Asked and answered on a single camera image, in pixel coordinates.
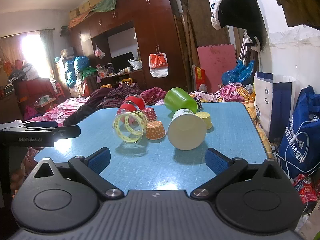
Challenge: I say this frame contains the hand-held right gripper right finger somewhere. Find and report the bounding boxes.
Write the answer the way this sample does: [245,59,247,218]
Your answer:
[190,148,288,201]

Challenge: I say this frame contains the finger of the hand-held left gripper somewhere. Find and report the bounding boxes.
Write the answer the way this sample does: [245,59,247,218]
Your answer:
[51,125,82,140]
[14,120,58,129]

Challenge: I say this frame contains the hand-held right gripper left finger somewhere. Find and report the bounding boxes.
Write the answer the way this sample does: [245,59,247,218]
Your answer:
[24,147,125,201]

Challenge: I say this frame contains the yellow polka dot paper cup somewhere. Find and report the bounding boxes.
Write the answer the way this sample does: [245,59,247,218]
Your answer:
[195,111,213,131]

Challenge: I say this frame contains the clear yellow-striped plastic cup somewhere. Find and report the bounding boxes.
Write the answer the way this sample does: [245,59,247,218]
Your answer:
[113,110,150,144]

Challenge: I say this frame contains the white paper cup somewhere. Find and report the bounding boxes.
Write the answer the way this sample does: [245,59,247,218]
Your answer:
[167,108,207,151]

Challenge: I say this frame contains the orange polka dot paper cup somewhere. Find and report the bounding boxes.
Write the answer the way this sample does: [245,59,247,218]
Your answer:
[145,120,167,140]

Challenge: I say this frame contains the red plastic cup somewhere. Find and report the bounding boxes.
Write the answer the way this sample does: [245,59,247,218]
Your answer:
[117,94,146,117]

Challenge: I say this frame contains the red polka dot paper cup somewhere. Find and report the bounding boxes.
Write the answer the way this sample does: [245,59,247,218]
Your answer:
[141,107,158,121]

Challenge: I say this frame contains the green plastic cup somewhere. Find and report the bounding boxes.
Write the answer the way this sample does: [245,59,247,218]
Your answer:
[164,87,198,113]

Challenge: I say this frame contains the pink plastic stool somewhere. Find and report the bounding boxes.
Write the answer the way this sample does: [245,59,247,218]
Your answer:
[55,81,66,98]

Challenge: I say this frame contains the dark plaid blanket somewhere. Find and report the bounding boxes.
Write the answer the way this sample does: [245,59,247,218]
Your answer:
[62,82,144,127]

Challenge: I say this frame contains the blue printed sack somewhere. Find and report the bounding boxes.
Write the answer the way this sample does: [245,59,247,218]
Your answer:
[64,56,90,87]

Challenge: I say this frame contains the window curtain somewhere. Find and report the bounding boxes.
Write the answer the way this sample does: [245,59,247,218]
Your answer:
[39,29,56,80]

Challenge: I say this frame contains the pink floral blanket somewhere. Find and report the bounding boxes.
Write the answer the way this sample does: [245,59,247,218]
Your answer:
[24,83,257,127]

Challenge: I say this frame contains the white paper shopping bag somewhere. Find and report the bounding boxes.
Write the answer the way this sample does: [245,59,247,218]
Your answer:
[253,71,297,142]

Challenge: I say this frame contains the pink plastic bag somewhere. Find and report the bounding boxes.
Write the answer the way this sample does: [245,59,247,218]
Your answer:
[94,44,106,59]

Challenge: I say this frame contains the red snack box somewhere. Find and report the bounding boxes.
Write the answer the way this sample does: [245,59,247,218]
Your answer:
[195,67,206,91]

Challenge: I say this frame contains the blue fabric tote bag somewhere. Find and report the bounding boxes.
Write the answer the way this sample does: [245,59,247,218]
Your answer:
[277,85,320,178]

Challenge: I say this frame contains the black television screen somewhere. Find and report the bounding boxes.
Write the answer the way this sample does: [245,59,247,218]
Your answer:
[111,52,135,68]

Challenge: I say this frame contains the blue plastic bag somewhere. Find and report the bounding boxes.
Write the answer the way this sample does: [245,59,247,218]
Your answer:
[221,60,255,85]

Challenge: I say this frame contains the red printed carton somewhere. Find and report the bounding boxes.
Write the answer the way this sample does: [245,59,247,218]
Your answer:
[292,173,320,206]

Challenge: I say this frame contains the pink foam mat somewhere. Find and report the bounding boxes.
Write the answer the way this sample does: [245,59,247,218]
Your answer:
[197,44,237,93]

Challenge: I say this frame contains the orange and white plastic bag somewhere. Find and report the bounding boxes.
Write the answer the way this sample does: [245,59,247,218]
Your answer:
[149,53,169,78]

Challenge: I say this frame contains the small cardboard box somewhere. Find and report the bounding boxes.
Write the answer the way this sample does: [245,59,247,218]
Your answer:
[78,1,91,15]

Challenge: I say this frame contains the dark wooden wardrobe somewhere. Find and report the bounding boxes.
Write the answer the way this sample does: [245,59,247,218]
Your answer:
[68,0,188,93]

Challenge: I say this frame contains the wooden boards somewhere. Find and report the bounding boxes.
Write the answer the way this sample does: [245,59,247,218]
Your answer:
[174,0,231,92]

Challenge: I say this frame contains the black hanging garment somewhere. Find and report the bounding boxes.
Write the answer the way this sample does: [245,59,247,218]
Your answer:
[218,0,267,52]

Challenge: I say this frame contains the brown hanging garment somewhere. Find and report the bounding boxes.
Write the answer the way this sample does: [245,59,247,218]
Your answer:
[274,0,320,28]

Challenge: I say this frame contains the white cable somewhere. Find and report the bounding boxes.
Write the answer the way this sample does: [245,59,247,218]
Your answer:
[271,114,320,212]

